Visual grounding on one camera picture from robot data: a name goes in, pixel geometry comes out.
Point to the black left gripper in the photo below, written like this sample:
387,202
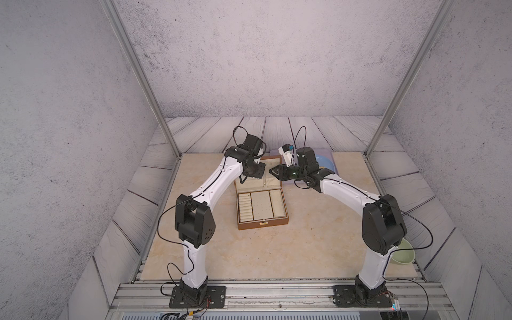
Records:
258,174

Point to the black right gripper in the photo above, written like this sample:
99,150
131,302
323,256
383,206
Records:
282,172

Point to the brown leather jewelry box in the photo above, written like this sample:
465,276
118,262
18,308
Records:
261,202

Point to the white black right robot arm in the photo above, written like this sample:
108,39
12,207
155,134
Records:
382,224

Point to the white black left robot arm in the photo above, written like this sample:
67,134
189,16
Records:
194,219

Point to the blue plate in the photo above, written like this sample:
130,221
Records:
325,162

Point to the lilac plastic tray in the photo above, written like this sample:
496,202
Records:
323,152

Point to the light green bowl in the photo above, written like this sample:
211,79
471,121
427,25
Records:
403,254

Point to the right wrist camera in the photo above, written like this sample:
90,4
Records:
287,152

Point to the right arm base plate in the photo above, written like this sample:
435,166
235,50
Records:
347,296

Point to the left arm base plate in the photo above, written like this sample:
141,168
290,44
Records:
184,297

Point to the left aluminium frame post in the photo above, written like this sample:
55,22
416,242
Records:
130,53

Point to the aluminium frame post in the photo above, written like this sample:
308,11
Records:
426,44
130,53

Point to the right aluminium frame post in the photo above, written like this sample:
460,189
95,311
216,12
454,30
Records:
426,44

